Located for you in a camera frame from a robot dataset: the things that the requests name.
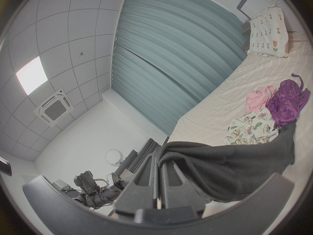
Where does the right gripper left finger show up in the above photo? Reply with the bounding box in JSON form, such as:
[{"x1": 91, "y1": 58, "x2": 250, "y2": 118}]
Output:
[{"x1": 114, "y1": 153, "x2": 160, "y2": 216}]

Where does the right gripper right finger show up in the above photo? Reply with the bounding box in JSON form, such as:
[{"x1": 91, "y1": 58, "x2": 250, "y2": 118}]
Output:
[{"x1": 159, "y1": 159, "x2": 205, "y2": 217}]

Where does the black T-shirt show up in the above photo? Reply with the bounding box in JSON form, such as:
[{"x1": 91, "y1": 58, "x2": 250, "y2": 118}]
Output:
[{"x1": 155, "y1": 119, "x2": 297, "y2": 204}]

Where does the bed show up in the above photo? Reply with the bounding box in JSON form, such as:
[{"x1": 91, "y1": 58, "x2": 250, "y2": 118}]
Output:
[{"x1": 168, "y1": 0, "x2": 312, "y2": 217}]

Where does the black dressing table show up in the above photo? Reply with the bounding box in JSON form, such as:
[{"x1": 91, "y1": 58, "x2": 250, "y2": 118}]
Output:
[{"x1": 115, "y1": 149, "x2": 138, "y2": 179}]

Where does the round white-framed mirror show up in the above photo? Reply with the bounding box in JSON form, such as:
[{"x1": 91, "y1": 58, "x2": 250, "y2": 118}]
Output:
[{"x1": 106, "y1": 149, "x2": 122, "y2": 165}]

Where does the white printed pyjama top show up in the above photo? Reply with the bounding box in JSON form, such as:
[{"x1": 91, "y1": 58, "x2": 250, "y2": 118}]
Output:
[{"x1": 225, "y1": 107, "x2": 280, "y2": 145}]

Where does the ceiling air conditioner vent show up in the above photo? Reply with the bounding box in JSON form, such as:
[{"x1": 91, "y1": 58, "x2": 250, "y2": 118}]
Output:
[{"x1": 34, "y1": 89, "x2": 74, "y2": 127}]

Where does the pink garment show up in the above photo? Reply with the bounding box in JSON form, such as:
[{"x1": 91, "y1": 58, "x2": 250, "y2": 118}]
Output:
[{"x1": 246, "y1": 85, "x2": 276, "y2": 113}]

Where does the purple garment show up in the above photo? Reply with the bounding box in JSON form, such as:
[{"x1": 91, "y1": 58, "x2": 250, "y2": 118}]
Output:
[{"x1": 266, "y1": 73, "x2": 311, "y2": 127}]

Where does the blue-green curtain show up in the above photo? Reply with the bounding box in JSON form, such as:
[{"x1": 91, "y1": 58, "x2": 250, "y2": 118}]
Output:
[{"x1": 111, "y1": 0, "x2": 248, "y2": 135}]

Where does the square ceiling light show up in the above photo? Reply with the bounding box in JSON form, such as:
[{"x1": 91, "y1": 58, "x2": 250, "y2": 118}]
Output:
[{"x1": 16, "y1": 56, "x2": 48, "y2": 95}]

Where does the white printed pillow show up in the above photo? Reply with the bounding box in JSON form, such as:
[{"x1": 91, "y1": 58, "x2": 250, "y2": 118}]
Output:
[{"x1": 247, "y1": 7, "x2": 289, "y2": 58}]

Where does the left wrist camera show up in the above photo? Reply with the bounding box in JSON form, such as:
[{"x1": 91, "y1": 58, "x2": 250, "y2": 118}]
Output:
[{"x1": 106, "y1": 172, "x2": 122, "y2": 188}]

